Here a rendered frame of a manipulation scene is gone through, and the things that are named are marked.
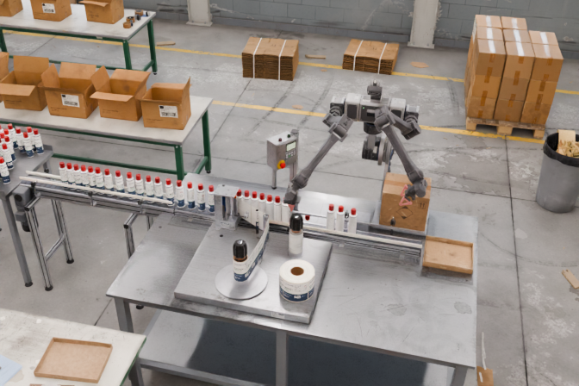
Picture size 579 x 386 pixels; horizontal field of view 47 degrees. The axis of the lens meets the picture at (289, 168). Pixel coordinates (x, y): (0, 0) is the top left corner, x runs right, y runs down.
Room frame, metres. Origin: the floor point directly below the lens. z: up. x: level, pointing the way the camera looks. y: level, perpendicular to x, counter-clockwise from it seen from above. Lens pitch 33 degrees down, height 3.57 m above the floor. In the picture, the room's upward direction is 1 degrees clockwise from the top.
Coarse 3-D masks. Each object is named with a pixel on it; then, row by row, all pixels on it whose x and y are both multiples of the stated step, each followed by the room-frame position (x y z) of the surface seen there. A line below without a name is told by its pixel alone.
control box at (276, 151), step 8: (280, 136) 3.53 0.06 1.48; (272, 144) 3.45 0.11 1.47; (280, 144) 3.44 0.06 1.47; (296, 144) 3.53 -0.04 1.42; (272, 152) 3.45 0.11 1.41; (280, 152) 3.44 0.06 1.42; (288, 152) 3.48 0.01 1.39; (272, 160) 3.45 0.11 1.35; (280, 160) 3.44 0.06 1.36; (288, 160) 3.48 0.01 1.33; (272, 168) 3.45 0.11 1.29; (280, 168) 3.44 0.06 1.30
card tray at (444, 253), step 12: (432, 240) 3.32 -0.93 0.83; (444, 240) 3.30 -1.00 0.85; (456, 240) 3.28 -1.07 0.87; (432, 252) 3.20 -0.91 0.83; (444, 252) 3.20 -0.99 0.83; (456, 252) 3.20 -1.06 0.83; (468, 252) 3.20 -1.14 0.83; (432, 264) 3.07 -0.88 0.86; (444, 264) 3.09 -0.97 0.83; (456, 264) 3.10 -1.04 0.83; (468, 264) 3.10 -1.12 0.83
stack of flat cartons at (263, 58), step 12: (252, 48) 7.60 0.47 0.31; (264, 48) 7.60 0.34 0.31; (276, 48) 7.60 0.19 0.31; (288, 48) 7.61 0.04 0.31; (252, 60) 7.42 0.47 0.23; (264, 60) 7.41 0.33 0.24; (276, 60) 7.38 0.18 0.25; (288, 60) 7.36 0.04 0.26; (252, 72) 7.42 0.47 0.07; (264, 72) 7.41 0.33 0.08; (276, 72) 7.39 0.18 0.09; (288, 72) 7.36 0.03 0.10
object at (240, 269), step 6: (240, 240) 2.87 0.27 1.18; (234, 246) 2.84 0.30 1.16; (240, 246) 2.83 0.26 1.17; (246, 246) 2.85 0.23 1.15; (234, 252) 2.84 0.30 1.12; (240, 252) 2.82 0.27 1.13; (246, 252) 2.85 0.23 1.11; (234, 258) 2.88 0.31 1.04; (240, 258) 2.83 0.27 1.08; (246, 258) 2.85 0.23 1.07; (234, 264) 2.83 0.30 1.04; (240, 264) 2.82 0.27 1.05; (246, 264) 2.84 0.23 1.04; (234, 270) 2.83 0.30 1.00; (240, 270) 2.82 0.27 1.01; (246, 270) 2.84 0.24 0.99; (234, 276) 2.83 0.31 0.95; (240, 276) 2.82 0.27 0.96; (246, 276) 2.83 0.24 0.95; (234, 282) 2.84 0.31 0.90; (240, 282) 2.82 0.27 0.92; (246, 282) 2.83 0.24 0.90
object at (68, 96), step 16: (64, 64) 5.32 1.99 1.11; (80, 64) 5.31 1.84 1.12; (48, 80) 5.09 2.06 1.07; (64, 80) 5.25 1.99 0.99; (80, 80) 5.22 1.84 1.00; (48, 96) 4.99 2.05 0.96; (64, 96) 4.97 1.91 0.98; (80, 96) 4.94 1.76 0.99; (64, 112) 4.97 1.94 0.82; (80, 112) 4.95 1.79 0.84
